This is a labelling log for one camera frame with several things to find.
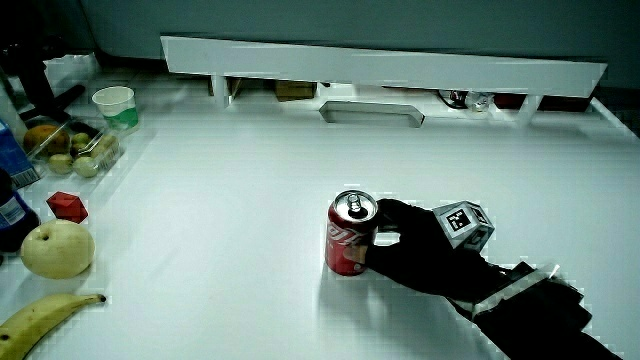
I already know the person's right hand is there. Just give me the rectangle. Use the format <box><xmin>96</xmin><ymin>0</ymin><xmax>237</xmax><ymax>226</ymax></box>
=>
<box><xmin>364</xmin><ymin>198</ymin><xmax>512</xmax><ymax>302</ymax></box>

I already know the red cola can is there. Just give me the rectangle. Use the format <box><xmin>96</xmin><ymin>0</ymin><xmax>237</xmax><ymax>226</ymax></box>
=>
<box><xmin>323</xmin><ymin>189</ymin><xmax>380</xmax><ymax>277</ymax></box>

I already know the person's right forearm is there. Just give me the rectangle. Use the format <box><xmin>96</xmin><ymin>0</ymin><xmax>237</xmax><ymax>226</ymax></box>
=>
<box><xmin>448</xmin><ymin>260</ymin><xmax>624</xmax><ymax>360</ymax></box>

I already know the clear shiny object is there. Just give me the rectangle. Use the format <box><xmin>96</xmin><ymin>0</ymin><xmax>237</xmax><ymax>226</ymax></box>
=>
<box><xmin>464</xmin><ymin>91</ymin><xmax>494</xmax><ymax>113</ymax></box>

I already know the dark red object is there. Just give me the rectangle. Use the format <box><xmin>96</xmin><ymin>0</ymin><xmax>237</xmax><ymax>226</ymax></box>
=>
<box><xmin>493</xmin><ymin>93</ymin><xmax>527</xmax><ymax>111</ymax></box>

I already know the white desk riser shelf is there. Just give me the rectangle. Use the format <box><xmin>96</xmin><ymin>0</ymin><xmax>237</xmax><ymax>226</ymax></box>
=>
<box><xmin>159</xmin><ymin>34</ymin><xmax>609</xmax><ymax>127</ymax></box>

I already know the brown cardboard box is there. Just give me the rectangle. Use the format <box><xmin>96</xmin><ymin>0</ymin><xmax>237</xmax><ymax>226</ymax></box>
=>
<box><xmin>273</xmin><ymin>79</ymin><xmax>318</xmax><ymax>103</ymax></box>

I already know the white and green paper cup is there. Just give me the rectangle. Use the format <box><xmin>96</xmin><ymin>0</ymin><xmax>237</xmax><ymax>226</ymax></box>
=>
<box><xmin>91</xmin><ymin>85</ymin><xmax>141</xmax><ymax>133</ymax></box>

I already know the clear plastic fruit tray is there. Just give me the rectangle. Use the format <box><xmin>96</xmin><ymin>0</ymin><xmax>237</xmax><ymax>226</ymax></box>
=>
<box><xmin>22</xmin><ymin>115</ymin><xmax>126</xmax><ymax>180</ymax></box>

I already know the red polyhedron block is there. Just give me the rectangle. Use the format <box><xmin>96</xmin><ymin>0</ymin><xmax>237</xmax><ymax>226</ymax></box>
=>
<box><xmin>46</xmin><ymin>191</ymin><xmax>90</xmax><ymax>225</ymax></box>

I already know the yellow pear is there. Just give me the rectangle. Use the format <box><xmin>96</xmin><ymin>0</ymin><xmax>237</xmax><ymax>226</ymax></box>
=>
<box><xmin>19</xmin><ymin>218</ymin><xmax>96</xmax><ymax>280</ymax></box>

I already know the yellow banana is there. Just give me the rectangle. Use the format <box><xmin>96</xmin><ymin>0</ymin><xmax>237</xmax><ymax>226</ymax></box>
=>
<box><xmin>0</xmin><ymin>293</ymin><xmax>108</xmax><ymax>360</ymax></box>

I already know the brown orange fruit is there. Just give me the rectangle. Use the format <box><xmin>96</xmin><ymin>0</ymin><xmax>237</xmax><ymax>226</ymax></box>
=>
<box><xmin>23</xmin><ymin>124</ymin><xmax>72</xmax><ymax>156</ymax></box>

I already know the dark blue bottle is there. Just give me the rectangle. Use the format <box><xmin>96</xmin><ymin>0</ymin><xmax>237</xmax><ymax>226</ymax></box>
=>
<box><xmin>0</xmin><ymin>168</ymin><xmax>41</xmax><ymax>254</ymax></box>

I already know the blue carton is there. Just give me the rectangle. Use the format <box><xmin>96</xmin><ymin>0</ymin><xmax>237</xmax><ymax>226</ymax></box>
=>
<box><xmin>0</xmin><ymin>118</ymin><xmax>42</xmax><ymax>190</ymax></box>

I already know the black stand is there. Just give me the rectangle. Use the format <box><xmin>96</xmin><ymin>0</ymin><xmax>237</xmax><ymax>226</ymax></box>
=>
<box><xmin>0</xmin><ymin>37</ymin><xmax>87</xmax><ymax>124</ymax></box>

